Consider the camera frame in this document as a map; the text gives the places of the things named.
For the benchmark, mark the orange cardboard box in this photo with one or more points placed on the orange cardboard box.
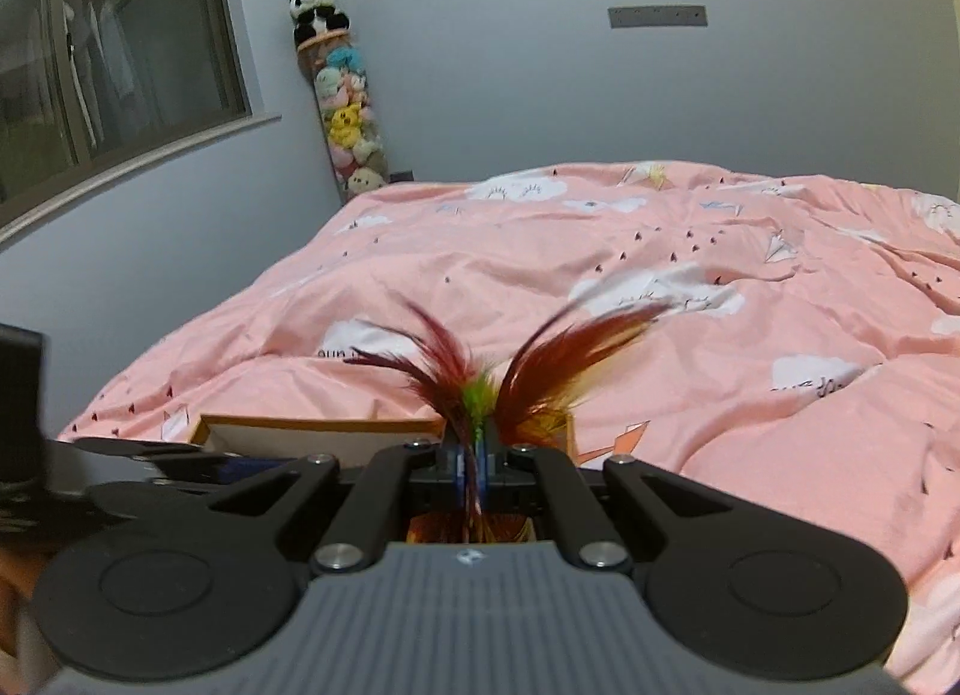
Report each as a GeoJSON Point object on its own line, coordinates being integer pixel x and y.
{"type": "Point", "coordinates": [315, 429]}

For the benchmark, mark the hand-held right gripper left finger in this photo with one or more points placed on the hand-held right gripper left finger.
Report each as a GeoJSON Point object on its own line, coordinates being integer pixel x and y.
{"type": "Point", "coordinates": [450, 466]}

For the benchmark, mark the pink printed blanket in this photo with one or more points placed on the pink printed blanket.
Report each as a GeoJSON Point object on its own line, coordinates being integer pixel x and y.
{"type": "Point", "coordinates": [750, 365]}

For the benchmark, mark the window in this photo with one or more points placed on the window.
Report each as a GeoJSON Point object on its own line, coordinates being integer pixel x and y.
{"type": "Point", "coordinates": [112, 50]}

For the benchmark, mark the grey wall socket strip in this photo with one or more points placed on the grey wall socket strip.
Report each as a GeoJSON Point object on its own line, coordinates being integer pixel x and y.
{"type": "Point", "coordinates": [658, 17]}

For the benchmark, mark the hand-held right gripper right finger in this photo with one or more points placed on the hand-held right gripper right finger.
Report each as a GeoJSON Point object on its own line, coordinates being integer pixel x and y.
{"type": "Point", "coordinates": [484, 466]}

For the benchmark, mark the black wall socket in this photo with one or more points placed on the black wall socket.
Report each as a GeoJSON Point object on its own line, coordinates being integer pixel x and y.
{"type": "Point", "coordinates": [402, 176]}

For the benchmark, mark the red feather toy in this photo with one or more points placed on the red feather toy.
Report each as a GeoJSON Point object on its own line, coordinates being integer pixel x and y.
{"type": "Point", "coordinates": [540, 372]}

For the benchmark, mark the column of plush toys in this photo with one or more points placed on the column of plush toys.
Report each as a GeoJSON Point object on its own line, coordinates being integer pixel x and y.
{"type": "Point", "coordinates": [349, 125]}

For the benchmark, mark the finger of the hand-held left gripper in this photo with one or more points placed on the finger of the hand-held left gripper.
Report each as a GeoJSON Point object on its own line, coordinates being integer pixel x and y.
{"type": "Point", "coordinates": [150, 451]}

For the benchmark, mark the panda plush toy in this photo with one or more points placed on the panda plush toy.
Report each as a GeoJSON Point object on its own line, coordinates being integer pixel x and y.
{"type": "Point", "coordinates": [315, 8]}

